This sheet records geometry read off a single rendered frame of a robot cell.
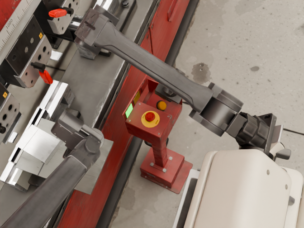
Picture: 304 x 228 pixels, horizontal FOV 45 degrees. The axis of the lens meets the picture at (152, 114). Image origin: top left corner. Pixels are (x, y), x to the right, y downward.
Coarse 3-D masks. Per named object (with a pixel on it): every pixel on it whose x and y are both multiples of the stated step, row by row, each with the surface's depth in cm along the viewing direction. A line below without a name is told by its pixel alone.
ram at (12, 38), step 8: (0, 0) 83; (8, 0) 86; (16, 0) 89; (40, 0) 98; (0, 8) 84; (8, 8) 87; (16, 8) 90; (32, 8) 96; (0, 16) 85; (8, 16) 88; (24, 16) 94; (0, 24) 86; (24, 24) 94; (0, 32) 87; (16, 32) 92; (8, 40) 90; (8, 48) 91; (0, 56) 89; (0, 64) 90
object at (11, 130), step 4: (20, 116) 112; (16, 120) 109; (12, 124) 108; (16, 124) 111; (12, 128) 108; (8, 132) 107; (12, 132) 110; (8, 136) 107; (4, 140) 106; (8, 140) 110
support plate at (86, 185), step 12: (48, 120) 121; (48, 132) 119; (108, 144) 116; (24, 156) 116; (60, 156) 115; (24, 168) 114; (36, 168) 114; (48, 168) 113; (96, 168) 112; (84, 180) 111; (96, 180) 111; (84, 192) 109
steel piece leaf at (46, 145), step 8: (40, 136) 118; (48, 136) 118; (32, 144) 117; (40, 144) 117; (48, 144) 117; (56, 144) 117; (32, 152) 116; (40, 152) 116; (48, 152) 116; (40, 160) 115; (48, 160) 114
